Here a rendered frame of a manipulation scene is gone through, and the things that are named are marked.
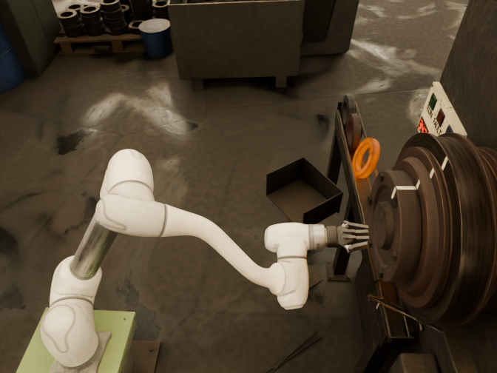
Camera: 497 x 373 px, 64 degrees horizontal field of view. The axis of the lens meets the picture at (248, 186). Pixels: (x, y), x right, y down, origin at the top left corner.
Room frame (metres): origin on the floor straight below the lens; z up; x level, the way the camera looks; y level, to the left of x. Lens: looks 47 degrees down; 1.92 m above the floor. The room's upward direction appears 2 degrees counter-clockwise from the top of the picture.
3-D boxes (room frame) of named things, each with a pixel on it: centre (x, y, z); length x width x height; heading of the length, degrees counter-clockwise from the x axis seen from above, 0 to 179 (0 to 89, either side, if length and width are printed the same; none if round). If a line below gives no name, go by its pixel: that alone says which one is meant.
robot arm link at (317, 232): (0.82, -0.24, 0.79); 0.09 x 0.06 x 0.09; 176
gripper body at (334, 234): (0.81, -0.31, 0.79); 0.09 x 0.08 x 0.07; 86
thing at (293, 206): (1.15, -0.23, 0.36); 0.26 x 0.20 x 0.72; 31
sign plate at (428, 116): (0.94, -0.58, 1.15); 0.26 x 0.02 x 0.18; 176
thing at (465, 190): (0.60, -0.45, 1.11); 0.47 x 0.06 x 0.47; 176
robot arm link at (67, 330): (0.62, 0.67, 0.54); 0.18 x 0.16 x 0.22; 12
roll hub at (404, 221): (0.61, -0.36, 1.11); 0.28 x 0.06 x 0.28; 176
